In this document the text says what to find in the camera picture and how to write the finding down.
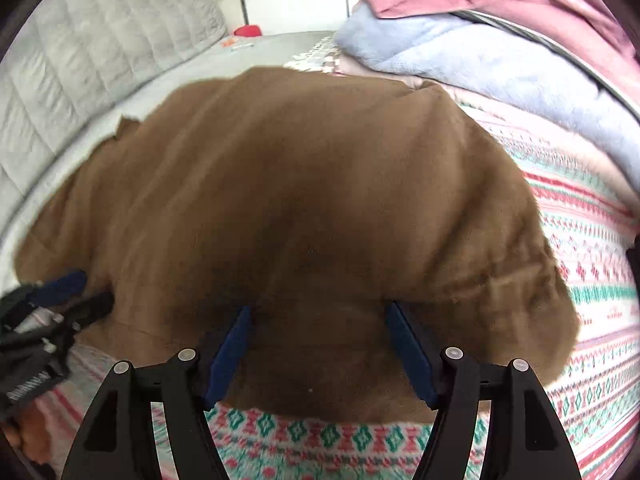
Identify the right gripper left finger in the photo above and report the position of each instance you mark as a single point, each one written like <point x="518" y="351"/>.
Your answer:
<point x="116" y="437"/>

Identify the brown coat with fur collar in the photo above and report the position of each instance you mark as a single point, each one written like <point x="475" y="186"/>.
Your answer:
<point x="316" y="200"/>

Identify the grey quilted headboard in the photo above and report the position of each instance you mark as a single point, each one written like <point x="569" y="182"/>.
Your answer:
<point x="75" y="59"/>

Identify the patterned knit blanket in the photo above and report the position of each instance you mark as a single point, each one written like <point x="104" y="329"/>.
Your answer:
<point x="589" y="221"/>

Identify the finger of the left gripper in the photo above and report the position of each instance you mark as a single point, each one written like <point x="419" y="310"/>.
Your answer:
<point x="59" y="291"/>

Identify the red small object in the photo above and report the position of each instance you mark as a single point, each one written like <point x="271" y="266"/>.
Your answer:
<point x="248" y="31"/>

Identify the light blue fleece blanket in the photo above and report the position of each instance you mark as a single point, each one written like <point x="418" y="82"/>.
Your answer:
<point x="493" y="62"/>

